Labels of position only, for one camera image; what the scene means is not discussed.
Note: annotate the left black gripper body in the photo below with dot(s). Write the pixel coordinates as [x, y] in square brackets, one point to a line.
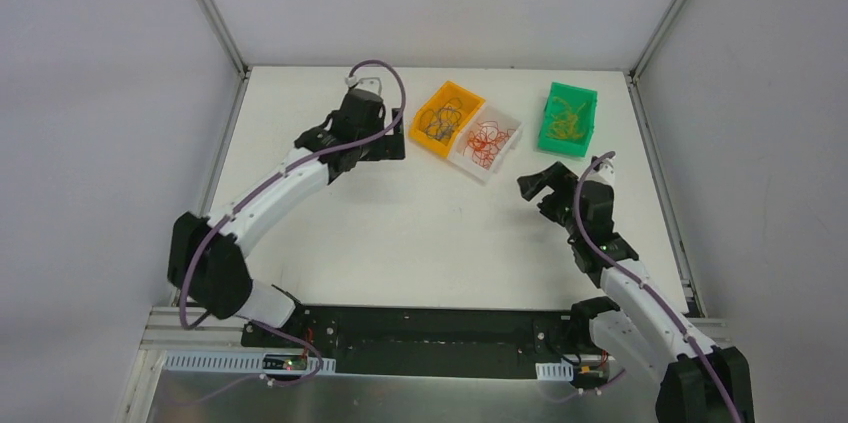
[374, 146]

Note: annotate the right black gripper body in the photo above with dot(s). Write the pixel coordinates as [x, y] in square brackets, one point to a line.
[553, 191]

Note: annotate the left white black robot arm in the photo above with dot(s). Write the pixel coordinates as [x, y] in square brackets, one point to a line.
[207, 258]

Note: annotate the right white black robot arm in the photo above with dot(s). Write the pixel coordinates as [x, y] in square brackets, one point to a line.
[696, 379]

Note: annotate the green plastic bin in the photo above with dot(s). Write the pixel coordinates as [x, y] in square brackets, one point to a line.
[567, 124]

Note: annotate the orange plastic bin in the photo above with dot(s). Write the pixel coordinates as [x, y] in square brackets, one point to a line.
[437, 124]

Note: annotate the white plastic bin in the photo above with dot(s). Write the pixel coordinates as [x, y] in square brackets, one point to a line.
[483, 144]

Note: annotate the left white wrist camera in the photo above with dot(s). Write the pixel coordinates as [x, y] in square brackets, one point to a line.
[370, 84]

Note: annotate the right white cable duct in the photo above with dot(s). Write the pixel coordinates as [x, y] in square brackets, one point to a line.
[561, 371]

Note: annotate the white cable duct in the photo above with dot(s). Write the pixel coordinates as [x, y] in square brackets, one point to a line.
[561, 371]
[218, 362]

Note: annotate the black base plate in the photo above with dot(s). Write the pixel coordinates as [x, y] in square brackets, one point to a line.
[429, 342]

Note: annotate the left aluminium frame post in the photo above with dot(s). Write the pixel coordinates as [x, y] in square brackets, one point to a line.
[224, 37]

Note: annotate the aluminium frame post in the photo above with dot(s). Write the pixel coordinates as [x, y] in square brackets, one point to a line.
[657, 38]
[224, 37]

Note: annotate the right aluminium frame post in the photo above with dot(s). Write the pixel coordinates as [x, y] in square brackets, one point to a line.
[657, 38]

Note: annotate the left white cable duct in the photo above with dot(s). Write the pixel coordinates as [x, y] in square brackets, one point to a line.
[218, 362]

